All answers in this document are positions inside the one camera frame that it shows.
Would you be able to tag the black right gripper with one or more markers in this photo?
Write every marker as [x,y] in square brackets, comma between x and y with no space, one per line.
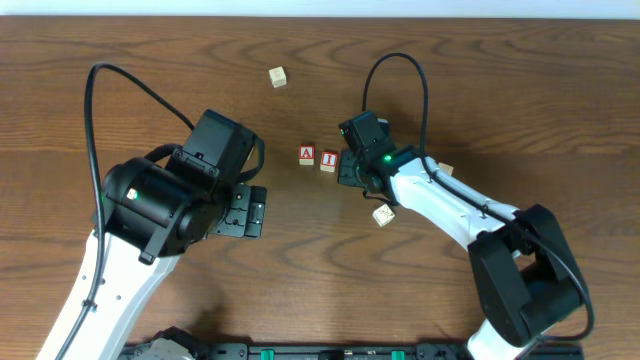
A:
[348,175]

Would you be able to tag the plain engraved wooden block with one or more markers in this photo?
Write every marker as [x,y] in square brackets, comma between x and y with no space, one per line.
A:
[448,169]

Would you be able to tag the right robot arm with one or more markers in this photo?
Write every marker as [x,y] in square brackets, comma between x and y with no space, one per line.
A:
[529,285]

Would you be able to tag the tilted wooden block red dot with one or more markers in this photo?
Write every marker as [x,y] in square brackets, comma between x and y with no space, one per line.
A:
[383,215]

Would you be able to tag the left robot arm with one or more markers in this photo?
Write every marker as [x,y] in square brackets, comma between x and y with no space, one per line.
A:
[149,210]

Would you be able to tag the plain wooden block far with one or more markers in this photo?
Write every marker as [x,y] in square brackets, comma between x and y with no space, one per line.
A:
[277,77]

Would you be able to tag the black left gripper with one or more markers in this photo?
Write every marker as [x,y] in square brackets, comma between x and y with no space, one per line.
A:
[245,212]

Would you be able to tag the red letter A wooden block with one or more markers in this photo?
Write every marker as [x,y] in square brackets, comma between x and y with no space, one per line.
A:
[306,155]

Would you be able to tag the red letter I wooden block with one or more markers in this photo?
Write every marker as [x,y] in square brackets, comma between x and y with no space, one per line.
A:
[328,161]

